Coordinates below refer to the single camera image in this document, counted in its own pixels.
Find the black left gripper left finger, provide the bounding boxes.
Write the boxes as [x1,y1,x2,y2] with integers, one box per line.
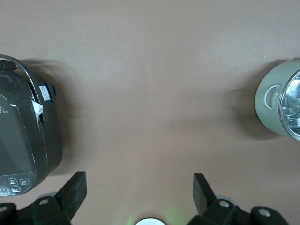
[0,171,88,225]

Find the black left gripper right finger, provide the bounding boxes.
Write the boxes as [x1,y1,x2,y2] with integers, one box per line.
[187,173,289,225]

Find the glass pot lid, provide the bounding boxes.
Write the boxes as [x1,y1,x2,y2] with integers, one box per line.
[280,69,300,142]

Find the grey-green steel cooking pot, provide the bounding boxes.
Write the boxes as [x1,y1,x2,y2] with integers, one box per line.
[255,57,300,142]

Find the black electric rice cooker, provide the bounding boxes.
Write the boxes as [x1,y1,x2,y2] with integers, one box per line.
[0,54,63,199]

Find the brown table cover mat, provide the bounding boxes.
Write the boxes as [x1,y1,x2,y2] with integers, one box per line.
[0,0,300,225]

